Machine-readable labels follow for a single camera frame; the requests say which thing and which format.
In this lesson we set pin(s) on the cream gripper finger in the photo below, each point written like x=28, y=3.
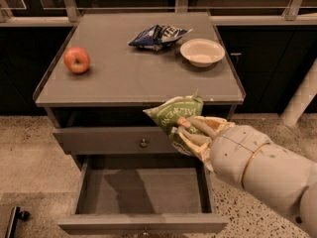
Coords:
x=194, y=139
x=194, y=126

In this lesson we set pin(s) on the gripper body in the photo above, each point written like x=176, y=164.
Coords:
x=235, y=153

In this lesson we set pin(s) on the green jalapeno chip bag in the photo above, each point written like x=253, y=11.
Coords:
x=167, y=115

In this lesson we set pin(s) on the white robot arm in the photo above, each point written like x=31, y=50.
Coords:
x=249, y=160

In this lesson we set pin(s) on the round metal drawer knob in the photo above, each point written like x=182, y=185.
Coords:
x=143, y=143

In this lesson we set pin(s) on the open middle drawer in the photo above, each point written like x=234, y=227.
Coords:
x=143, y=196

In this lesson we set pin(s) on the closed top drawer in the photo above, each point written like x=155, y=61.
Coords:
x=113, y=140

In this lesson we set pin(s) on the blue chip bag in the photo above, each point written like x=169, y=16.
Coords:
x=158, y=37

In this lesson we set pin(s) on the grey drawer cabinet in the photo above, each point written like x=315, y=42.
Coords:
x=123, y=81

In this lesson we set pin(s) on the white bowl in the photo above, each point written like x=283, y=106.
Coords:
x=202, y=52

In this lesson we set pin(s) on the red apple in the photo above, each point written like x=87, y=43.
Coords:
x=77, y=60

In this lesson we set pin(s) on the black object on floor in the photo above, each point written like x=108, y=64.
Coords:
x=16, y=214

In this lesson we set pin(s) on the white angled post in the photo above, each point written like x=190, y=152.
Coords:
x=301, y=99

